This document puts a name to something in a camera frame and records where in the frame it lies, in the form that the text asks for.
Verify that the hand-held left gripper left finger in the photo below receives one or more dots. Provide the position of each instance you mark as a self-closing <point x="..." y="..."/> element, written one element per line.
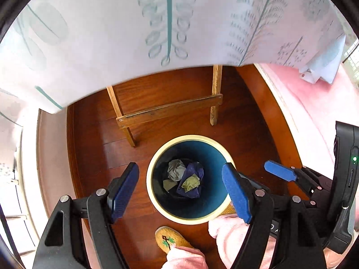
<point x="124" y="190"/>

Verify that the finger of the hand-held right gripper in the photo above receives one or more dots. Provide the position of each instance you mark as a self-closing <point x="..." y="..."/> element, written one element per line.
<point x="280" y="171"/>
<point x="251" y="182"/>

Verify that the olive green crumpled paper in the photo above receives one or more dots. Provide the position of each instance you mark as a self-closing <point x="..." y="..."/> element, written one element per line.
<point x="190" y="183"/>

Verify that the wooden table frame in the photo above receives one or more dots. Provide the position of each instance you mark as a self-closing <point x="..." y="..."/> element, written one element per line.
<point x="168" y="110"/>

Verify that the leaf printed tablecloth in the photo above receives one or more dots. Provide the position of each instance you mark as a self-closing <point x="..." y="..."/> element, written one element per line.
<point x="112" y="33"/>

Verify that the light blue white cloth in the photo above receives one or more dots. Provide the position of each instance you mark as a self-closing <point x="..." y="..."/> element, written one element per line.
<point x="328" y="61"/>

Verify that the pink bedspread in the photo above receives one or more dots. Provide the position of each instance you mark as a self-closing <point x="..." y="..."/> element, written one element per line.
<point x="317" y="103"/>

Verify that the grey-green paper scrap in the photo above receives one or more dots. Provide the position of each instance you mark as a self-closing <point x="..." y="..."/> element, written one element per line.
<point x="169" y="185"/>

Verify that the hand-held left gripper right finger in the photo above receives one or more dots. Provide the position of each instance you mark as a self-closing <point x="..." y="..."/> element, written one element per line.
<point x="235" y="193"/>

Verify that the lattice window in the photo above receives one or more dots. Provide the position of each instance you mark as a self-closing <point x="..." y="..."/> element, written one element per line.
<point x="353" y="58"/>

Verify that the grey crumpled paper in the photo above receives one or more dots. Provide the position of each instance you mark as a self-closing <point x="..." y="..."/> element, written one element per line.
<point x="176" y="169"/>

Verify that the blue bin with cream rim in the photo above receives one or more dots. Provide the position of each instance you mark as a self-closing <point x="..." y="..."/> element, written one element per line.
<point x="213" y="168"/>

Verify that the yellow knitted slipper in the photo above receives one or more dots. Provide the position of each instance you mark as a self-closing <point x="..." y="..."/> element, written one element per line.
<point x="168" y="238"/>
<point x="229" y="209"/>

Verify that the dark blue crumpled wrapper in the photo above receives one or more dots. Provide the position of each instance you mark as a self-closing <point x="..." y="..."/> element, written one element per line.
<point x="194" y="168"/>

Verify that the pink pajama leg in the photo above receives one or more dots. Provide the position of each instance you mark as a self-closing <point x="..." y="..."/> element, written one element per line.
<point x="186" y="259"/>
<point x="232" y="238"/>

